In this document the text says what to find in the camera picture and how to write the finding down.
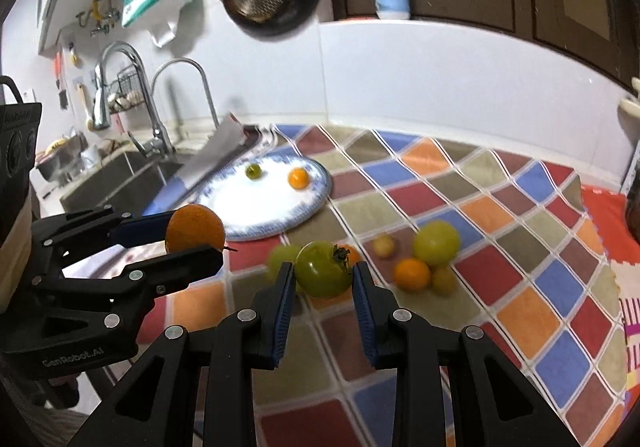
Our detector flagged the black pot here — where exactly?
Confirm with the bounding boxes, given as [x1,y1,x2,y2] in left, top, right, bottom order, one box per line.
[35,134,88,182]

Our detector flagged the person's left forearm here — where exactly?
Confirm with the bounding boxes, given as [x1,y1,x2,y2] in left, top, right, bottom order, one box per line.
[0,207,33,315]

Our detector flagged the black wire sink rack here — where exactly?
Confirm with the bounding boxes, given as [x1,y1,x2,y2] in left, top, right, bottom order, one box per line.
[102,67,151,115]

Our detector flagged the colourful checkered tablecloth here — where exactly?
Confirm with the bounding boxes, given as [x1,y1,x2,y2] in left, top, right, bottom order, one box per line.
[135,123,631,447]

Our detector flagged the blue rimmed white plate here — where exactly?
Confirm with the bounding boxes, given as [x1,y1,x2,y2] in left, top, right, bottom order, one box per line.
[192,153,333,242]

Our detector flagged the wooden handled brush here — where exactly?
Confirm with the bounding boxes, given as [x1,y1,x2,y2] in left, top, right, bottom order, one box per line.
[75,83,98,130]

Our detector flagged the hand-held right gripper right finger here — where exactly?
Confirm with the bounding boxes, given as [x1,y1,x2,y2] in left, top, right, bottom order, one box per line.
[351,261,576,447]

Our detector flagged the large yellow-green apple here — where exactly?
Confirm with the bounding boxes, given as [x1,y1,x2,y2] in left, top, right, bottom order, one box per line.
[412,220,461,266]

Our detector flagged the dark brown jar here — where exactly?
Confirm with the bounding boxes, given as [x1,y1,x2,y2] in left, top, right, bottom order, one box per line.
[622,162,640,238]

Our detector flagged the red foam mat tile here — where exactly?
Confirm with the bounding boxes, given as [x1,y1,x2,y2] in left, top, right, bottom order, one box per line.
[580,184,640,273]

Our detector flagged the tall chrome spring faucet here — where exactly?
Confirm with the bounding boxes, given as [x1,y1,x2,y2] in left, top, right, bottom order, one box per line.
[92,41,173,160]

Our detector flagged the steel kitchen sink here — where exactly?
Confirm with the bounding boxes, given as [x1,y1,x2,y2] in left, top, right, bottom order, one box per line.
[60,149,186,218]

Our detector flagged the chrome gooseneck faucet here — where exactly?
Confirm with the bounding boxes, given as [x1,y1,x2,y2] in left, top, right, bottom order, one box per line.
[150,58,221,130]

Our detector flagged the large orange tangerine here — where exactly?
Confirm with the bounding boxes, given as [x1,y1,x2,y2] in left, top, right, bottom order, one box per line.
[165,203,236,255]

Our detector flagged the white foam mat tile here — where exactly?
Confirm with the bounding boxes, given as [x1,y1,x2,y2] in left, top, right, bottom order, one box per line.
[610,261,640,340]

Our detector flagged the metal wall hooks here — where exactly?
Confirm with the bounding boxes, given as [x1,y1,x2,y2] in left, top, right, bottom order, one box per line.
[75,0,118,38]

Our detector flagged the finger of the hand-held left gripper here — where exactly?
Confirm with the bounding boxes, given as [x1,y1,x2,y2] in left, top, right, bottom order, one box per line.
[31,244,225,330]
[31,206,176,279]

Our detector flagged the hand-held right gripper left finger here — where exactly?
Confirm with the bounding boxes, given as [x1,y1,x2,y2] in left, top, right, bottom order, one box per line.
[75,261,298,447]

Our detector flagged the small yellow-brown kiwi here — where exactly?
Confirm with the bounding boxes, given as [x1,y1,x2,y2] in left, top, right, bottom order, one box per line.
[372,234,397,259]
[431,267,458,297]

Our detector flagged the small light green grape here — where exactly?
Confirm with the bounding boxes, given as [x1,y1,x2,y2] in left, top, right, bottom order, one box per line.
[267,243,301,284]

